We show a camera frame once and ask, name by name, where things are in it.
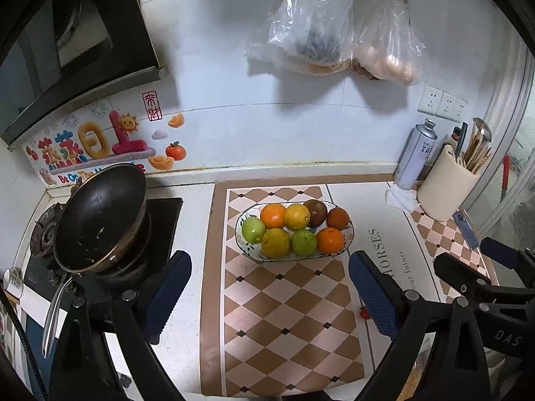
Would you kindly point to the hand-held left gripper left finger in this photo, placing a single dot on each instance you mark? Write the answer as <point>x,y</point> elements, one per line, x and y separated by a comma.
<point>167,296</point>

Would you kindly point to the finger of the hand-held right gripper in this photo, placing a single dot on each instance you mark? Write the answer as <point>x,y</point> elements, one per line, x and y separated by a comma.
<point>501,250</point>
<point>459,273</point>

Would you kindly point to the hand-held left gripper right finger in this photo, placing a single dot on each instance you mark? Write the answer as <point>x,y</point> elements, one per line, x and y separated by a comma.
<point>376,296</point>

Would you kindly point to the orange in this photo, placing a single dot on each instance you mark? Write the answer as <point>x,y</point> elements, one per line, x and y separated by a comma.
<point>330,239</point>
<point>273,215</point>

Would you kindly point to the brown round fruit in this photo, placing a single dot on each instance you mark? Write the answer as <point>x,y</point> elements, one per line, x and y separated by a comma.
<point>337,218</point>

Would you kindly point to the green citrus fruit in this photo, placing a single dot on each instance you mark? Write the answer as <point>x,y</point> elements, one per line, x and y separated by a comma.
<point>304,242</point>

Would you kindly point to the oval deer print plate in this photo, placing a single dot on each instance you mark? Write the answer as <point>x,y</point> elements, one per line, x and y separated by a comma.
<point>249,250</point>

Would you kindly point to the dark maroon fruit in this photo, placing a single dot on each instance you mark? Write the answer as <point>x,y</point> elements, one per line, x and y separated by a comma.
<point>314,211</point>

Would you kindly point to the green apple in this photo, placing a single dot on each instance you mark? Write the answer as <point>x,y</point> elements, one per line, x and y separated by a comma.
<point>253,229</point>

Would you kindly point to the yellow lemon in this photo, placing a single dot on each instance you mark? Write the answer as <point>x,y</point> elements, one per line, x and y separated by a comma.
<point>296,216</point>
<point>276,242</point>

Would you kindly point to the small red cherry tomato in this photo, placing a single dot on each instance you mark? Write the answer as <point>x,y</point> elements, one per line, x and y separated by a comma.
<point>364,313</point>

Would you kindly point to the black gas stove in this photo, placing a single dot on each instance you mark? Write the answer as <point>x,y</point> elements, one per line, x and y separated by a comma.
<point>165,225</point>

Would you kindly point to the red object behind glass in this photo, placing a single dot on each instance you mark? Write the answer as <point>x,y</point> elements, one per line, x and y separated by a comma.
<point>505,173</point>

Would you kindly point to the cream utensil holder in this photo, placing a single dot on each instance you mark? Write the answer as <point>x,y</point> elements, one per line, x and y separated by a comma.
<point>445,188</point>

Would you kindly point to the white tissue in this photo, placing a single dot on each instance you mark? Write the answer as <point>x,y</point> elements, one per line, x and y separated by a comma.
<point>401,198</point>

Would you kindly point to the bundle of wooden chopsticks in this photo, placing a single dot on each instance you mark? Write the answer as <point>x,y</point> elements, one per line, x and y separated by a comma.
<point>476,154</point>

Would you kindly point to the black frying pan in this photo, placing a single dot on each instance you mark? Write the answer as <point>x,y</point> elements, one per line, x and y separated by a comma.
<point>100,217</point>

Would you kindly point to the checked brown table mat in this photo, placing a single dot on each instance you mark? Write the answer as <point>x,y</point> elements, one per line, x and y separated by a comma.
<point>271,300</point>

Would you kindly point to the sliding glass door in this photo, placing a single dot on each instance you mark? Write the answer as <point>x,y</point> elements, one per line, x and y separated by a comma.
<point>518,133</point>

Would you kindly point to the metal ladle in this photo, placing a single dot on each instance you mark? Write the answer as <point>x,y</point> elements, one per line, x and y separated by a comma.
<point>482,130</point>

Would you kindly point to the grey spray can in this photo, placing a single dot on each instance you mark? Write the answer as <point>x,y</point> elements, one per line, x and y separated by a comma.
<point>416,154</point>

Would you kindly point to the small white cup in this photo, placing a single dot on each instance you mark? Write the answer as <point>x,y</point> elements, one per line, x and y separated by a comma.
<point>11,283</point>

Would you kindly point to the plastic bag with eggs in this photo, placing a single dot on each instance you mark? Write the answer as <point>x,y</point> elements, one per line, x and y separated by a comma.
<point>388,50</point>

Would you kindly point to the black range hood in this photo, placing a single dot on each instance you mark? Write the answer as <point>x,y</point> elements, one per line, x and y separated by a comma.
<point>62,50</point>

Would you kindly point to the plastic bag with dark contents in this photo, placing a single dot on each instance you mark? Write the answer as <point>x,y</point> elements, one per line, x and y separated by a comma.
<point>309,29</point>

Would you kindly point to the white wall outlet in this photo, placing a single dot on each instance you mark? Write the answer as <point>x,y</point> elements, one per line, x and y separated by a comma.
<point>447,105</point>
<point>462,110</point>
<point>429,99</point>

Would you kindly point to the colourful wall sticker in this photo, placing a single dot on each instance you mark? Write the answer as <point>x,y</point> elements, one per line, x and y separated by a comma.
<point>104,146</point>

